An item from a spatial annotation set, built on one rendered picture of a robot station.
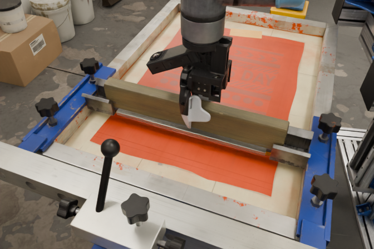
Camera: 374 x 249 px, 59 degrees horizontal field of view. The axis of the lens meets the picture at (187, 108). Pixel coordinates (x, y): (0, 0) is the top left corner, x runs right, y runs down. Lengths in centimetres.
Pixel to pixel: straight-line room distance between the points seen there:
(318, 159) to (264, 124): 13
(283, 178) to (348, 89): 200
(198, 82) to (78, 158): 29
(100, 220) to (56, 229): 131
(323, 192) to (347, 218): 106
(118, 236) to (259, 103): 51
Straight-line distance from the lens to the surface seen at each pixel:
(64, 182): 62
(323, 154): 72
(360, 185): 155
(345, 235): 160
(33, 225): 188
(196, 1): 53
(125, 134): 78
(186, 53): 60
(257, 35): 115
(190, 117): 67
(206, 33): 55
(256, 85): 92
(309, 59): 107
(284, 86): 94
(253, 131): 68
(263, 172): 72
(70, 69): 274
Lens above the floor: 152
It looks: 43 degrees down
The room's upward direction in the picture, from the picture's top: straight up
